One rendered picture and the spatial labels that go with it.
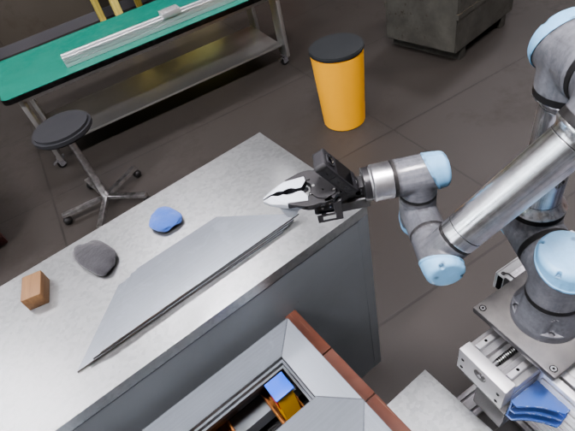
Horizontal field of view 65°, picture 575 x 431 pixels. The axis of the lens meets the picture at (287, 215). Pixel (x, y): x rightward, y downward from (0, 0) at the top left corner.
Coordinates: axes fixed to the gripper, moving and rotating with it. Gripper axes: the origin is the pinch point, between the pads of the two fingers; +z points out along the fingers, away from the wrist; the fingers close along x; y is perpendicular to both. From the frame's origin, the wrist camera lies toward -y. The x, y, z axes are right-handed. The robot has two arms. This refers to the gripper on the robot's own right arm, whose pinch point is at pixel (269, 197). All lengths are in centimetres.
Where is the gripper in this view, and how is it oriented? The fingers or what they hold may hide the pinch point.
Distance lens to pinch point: 89.6
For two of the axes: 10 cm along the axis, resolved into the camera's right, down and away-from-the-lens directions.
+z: -9.8, 2.0, 0.7
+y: 1.8, 5.8, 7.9
